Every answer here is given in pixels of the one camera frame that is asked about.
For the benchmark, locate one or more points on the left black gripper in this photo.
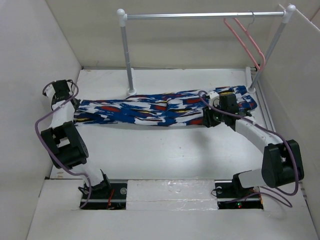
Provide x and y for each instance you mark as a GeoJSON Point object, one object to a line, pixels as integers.
{"type": "Point", "coordinates": [78, 102]}

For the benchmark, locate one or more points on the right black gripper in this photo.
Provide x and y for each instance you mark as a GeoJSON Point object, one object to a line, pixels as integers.
{"type": "Point", "coordinates": [207, 119]}

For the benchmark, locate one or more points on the blue white red patterned trousers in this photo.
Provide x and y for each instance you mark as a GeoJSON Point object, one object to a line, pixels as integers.
{"type": "Point", "coordinates": [174, 109]}

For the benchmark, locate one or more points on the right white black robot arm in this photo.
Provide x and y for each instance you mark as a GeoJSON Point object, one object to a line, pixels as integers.
{"type": "Point", "coordinates": [281, 167]}

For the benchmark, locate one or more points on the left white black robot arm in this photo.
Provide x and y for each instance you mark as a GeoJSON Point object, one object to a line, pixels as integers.
{"type": "Point", "coordinates": [64, 143]}

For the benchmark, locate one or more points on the white metal clothes rack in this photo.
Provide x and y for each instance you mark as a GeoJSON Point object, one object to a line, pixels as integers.
{"type": "Point", "coordinates": [285, 16]}

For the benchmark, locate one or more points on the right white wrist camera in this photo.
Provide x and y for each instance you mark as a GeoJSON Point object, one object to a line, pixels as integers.
{"type": "Point", "coordinates": [214, 99]}

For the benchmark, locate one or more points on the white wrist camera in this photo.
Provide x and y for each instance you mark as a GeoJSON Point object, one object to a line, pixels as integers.
{"type": "Point", "coordinates": [214, 99]}
{"type": "Point", "coordinates": [49, 91]}

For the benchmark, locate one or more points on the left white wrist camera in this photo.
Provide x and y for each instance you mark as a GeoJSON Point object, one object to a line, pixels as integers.
{"type": "Point", "coordinates": [49, 91]}

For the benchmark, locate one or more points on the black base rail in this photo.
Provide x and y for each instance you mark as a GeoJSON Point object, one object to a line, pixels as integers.
{"type": "Point", "coordinates": [169, 195]}

